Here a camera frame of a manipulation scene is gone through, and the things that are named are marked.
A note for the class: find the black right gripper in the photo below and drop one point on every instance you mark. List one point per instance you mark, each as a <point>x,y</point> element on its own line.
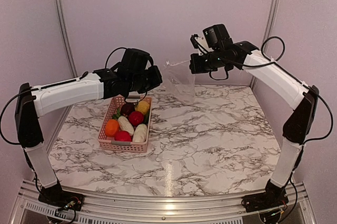
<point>196,66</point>

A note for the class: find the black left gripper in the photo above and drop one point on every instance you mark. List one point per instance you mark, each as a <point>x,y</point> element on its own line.
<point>157,79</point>

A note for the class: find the clear pink zip top bag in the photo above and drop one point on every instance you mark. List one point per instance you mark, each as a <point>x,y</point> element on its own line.
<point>179,81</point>

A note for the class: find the red toy apple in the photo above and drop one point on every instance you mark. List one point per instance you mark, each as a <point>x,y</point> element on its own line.
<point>123,136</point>
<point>136,118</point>

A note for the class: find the orange toy orange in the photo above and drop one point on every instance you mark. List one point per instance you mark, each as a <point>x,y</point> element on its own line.
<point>112,127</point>

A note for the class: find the pink perforated plastic basket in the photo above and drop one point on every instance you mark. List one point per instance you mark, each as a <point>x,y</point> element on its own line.
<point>108,143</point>

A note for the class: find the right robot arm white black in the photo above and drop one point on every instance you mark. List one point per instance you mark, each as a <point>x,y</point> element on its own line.
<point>218,50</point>

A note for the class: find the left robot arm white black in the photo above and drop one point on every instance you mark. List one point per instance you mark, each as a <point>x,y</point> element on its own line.
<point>37,105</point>

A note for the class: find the yellow toy lemon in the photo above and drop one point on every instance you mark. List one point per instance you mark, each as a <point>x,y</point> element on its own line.
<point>143,107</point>

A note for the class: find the dark maroon toy fruit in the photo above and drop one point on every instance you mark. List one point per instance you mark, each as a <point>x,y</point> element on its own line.
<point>127,109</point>

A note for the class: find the white toy vegetable upper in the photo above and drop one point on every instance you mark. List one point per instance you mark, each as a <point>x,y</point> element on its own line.
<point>125,125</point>

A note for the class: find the white toy vegetable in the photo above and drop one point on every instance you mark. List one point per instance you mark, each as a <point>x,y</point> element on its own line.
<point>140,133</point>
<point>125,125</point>

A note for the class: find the white toy vegetable lower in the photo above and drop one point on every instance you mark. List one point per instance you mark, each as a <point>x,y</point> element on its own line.
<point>140,133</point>

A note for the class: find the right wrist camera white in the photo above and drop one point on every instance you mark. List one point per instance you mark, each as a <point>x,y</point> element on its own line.
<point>197,44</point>

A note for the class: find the right aluminium frame post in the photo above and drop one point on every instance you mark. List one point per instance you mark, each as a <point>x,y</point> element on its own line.
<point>272,15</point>

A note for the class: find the aluminium frame post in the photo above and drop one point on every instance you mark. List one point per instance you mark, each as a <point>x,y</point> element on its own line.
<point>65,38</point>
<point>272,15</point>

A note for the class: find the aluminium front rail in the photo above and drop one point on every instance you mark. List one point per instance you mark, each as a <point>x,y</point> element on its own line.
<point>99,207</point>

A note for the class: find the left aluminium frame post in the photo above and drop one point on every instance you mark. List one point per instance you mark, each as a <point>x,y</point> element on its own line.
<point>65,38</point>

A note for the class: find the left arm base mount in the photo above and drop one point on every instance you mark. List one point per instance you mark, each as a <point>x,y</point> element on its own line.
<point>56,196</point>

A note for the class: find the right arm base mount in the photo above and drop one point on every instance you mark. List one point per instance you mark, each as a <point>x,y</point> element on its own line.
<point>273,196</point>

